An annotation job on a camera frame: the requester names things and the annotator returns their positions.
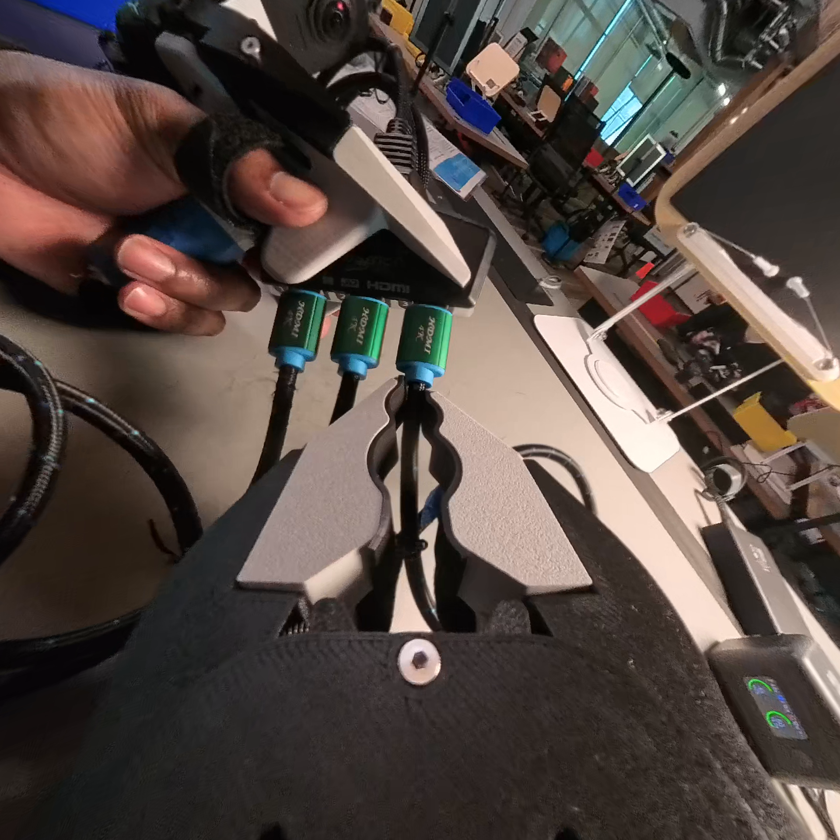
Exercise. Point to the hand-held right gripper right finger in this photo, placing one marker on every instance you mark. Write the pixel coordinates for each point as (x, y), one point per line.
(518, 525)

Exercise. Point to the small blue bin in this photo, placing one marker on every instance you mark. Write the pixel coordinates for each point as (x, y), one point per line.
(472, 105)

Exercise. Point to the white desk stand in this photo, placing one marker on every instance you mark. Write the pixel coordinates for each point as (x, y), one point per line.
(610, 394)

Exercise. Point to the beige chair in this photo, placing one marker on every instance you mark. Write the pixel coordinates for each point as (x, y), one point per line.
(492, 69)
(548, 102)

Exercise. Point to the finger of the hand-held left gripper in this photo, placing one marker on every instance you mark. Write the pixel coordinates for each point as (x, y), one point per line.
(407, 203)

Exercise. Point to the black hdmi switch box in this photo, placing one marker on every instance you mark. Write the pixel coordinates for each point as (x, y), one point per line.
(472, 256)

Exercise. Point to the yellow box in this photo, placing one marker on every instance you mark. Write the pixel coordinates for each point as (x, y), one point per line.
(764, 423)

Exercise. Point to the printed paper sheets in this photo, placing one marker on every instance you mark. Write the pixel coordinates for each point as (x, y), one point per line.
(459, 174)

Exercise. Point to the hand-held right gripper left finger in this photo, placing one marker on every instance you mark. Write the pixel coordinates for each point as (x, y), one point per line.
(315, 512)

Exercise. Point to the black office chair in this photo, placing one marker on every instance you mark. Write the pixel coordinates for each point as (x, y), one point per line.
(571, 144)

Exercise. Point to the person's left hand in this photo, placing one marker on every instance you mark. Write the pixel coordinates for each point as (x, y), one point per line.
(85, 144)

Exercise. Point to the red box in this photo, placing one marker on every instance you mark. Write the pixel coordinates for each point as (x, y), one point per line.
(659, 305)

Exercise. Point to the dark curved panel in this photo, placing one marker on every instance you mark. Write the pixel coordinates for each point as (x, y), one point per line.
(774, 197)

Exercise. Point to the blue bucket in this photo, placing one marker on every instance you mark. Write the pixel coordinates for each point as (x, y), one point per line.
(561, 243)

